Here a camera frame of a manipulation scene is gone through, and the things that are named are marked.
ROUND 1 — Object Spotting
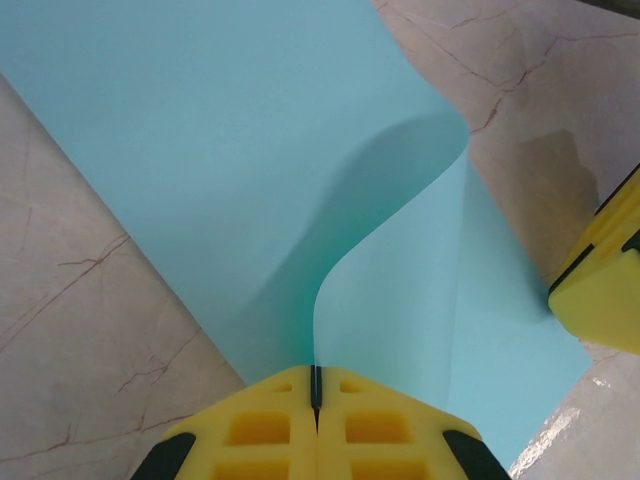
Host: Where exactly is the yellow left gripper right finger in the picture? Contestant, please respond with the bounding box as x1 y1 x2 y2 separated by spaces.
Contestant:
313 365 514 480

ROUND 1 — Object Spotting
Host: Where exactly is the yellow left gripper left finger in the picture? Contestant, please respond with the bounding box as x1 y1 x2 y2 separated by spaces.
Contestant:
142 364 321 480

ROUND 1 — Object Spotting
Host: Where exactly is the teal cloth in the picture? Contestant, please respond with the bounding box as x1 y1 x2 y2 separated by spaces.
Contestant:
0 0 595 469

